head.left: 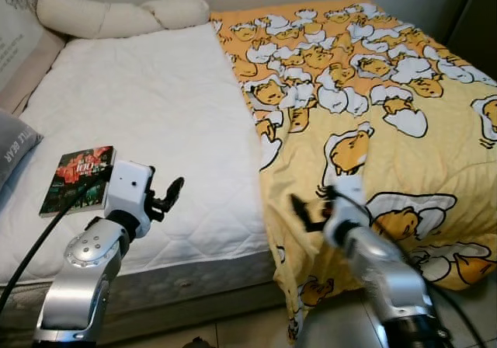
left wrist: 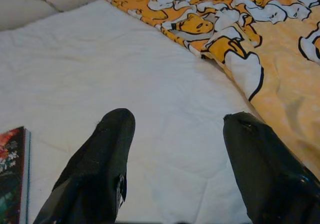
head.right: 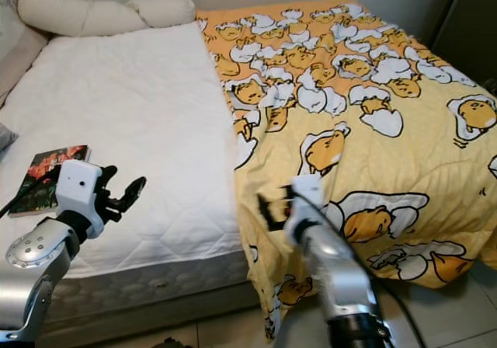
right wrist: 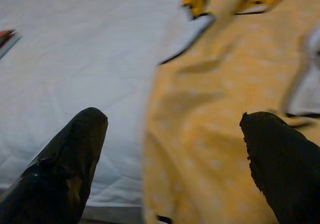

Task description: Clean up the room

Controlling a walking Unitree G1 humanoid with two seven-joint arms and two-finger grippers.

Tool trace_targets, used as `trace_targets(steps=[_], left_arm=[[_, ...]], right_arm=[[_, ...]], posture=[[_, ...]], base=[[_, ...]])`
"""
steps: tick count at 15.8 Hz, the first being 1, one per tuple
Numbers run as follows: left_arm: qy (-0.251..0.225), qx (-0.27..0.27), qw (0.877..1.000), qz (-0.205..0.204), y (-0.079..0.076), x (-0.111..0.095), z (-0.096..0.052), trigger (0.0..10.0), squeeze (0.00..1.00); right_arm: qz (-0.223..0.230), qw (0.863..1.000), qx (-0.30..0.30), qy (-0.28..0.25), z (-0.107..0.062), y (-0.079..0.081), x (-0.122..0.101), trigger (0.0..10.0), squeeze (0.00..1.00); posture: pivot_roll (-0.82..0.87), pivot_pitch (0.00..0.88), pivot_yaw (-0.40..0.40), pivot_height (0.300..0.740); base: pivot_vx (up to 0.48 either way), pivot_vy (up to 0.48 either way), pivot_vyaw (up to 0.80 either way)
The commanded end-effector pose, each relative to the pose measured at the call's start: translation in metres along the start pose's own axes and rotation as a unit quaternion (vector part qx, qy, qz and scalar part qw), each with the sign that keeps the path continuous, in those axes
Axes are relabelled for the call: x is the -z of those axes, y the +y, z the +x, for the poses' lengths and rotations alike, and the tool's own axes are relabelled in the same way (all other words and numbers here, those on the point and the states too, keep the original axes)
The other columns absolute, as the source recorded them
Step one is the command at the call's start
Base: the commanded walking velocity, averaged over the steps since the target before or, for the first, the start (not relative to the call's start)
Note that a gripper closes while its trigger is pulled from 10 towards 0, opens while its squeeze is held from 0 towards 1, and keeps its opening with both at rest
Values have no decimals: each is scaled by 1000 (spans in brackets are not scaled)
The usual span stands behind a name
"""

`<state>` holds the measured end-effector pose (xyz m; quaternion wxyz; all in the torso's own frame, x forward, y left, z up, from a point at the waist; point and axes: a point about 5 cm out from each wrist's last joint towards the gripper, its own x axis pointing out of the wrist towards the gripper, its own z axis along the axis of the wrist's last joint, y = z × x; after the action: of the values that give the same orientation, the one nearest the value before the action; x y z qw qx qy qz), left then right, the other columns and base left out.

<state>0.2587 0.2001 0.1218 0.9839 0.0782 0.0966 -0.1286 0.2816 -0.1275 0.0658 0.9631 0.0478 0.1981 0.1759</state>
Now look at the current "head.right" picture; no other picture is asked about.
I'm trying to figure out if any white quilted mattress pad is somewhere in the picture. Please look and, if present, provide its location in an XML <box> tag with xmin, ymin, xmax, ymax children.
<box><xmin>0</xmin><ymin>22</ymin><xmax>245</xmax><ymax>279</ymax></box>

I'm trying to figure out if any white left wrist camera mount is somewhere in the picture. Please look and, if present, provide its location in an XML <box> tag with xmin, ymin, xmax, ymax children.
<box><xmin>56</xmin><ymin>159</ymin><xmax>108</xmax><ymax>240</ymax></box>

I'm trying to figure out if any grey mattress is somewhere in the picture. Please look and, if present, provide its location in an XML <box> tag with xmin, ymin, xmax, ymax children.
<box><xmin>62</xmin><ymin>251</ymin><xmax>253</xmax><ymax>318</ymax></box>

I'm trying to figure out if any grey little bear pillow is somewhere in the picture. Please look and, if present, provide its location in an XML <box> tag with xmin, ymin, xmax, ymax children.
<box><xmin>0</xmin><ymin>123</ymin><xmax>18</xmax><ymax>151</ymax></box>

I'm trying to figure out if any yellow cartoon egg blanket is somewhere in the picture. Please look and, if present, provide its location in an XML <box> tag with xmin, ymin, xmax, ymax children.
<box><xmin>194</xmin><ymin>0</ymin><xmax>497</xmax><ymax>341</ymax></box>

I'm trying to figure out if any beige knot pillow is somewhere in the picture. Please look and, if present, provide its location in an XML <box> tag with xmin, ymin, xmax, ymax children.
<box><xmin>17</xmin><ymin>0</ymin><xmax>196</xmax><ymax>38</ymax></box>

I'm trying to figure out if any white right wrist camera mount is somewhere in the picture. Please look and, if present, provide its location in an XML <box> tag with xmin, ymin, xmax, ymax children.
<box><xmin>286</xmin><ymin>175</ymin><xmax>328</xmax><ymax>244</ymax></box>

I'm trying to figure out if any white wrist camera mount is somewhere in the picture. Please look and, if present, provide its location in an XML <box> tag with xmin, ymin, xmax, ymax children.
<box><xmin>56</xmin><ymin>159</ymin><xmax>108</xmax><ymax>240</ymax></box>
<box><xmin>286</xmin><ymin>175</ymin><xmax>328</xmax><ymax>244</ymax></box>

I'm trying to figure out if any dark printed paperback book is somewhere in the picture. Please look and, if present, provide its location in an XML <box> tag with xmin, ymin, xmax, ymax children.
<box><xmin>9</xmin><ymin>144</ymin><xmax>92</xmax><ymax>217</ymax></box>

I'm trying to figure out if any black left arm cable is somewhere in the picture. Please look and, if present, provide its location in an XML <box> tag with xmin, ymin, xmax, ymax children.
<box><xmin>0</xmin><ymin>177</ymin><xmax>64</xmax><ymax>217</ymax></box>

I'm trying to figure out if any dark wardrobe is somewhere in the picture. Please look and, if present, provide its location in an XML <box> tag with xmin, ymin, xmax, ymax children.
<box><xmin>431</xmin><ymin>0</ymin><xmax>497</xmax><ymax>85</ymax></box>

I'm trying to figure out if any grey bed base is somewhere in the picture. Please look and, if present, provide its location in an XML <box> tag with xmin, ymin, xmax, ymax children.
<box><xmin>62</xmin><ymin>282</ymin><xmax>269</xmax><ymax>347</ymax></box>

